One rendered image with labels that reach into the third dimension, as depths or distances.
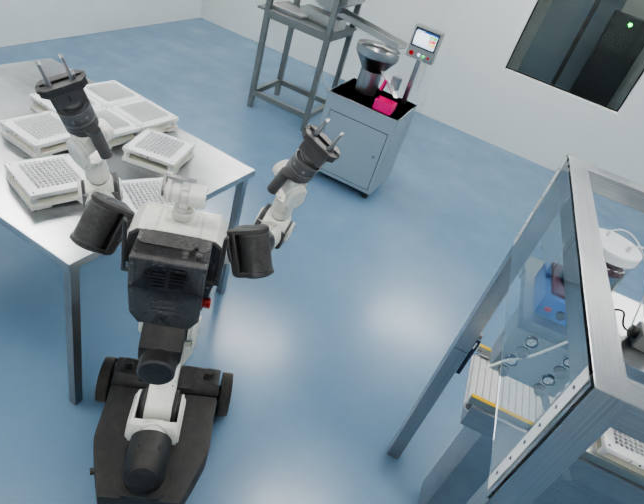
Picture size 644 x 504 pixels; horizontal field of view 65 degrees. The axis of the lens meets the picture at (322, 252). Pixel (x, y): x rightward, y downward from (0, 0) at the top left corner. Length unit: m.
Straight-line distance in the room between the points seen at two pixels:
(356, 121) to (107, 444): 3.00
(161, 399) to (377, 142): 2.79
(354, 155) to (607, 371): 3.60
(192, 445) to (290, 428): 0.54
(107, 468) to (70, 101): 1.36
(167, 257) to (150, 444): 0.89
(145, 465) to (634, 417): 1.57
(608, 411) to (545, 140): 6.02
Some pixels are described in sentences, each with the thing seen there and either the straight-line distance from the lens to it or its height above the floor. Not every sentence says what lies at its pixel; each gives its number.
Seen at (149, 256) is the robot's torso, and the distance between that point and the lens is 1.38.
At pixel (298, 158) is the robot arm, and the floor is 1.47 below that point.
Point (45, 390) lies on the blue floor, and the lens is 2.67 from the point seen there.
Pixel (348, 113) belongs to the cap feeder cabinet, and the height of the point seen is 0.65.
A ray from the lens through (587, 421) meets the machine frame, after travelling 0.93.
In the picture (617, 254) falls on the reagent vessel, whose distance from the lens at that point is 1.59.
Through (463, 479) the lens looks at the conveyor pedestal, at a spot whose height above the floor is 0.40.
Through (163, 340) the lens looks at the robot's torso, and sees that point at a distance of 1.64.
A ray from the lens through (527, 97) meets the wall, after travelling 6.71.
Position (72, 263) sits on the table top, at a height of 0.85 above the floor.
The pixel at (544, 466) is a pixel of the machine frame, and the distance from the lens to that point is 1.02.
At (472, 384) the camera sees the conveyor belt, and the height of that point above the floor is 0.83.
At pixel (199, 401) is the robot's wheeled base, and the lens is 2.40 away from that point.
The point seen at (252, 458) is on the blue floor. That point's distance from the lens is 2.49.
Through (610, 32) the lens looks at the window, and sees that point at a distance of 6.70.
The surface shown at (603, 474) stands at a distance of 2.09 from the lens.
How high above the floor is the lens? 2.13
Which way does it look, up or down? 36 degrees down
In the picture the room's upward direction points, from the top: 19 degrees clockwise
